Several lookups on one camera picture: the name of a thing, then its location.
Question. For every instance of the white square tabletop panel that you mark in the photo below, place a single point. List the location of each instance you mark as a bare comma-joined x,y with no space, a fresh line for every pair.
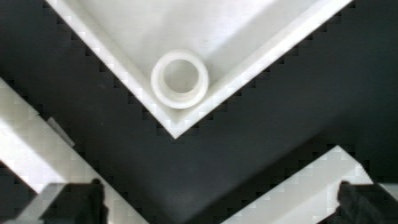
188,47

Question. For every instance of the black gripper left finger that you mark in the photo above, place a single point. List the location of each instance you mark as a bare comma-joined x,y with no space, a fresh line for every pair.
77,207

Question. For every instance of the white L-shaped obstacle wall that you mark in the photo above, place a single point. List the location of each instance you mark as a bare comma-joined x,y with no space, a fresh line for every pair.
227,180

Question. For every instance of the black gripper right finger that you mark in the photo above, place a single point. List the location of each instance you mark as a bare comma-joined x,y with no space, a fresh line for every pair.
369,205

